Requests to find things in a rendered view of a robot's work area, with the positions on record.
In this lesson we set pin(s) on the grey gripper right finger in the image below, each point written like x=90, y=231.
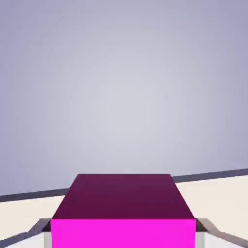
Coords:
x=208, y=234

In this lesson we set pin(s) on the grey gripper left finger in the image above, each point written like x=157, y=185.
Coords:
x=38, y=235

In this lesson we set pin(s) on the small magenta cube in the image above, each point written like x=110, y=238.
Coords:
x=123, y=213

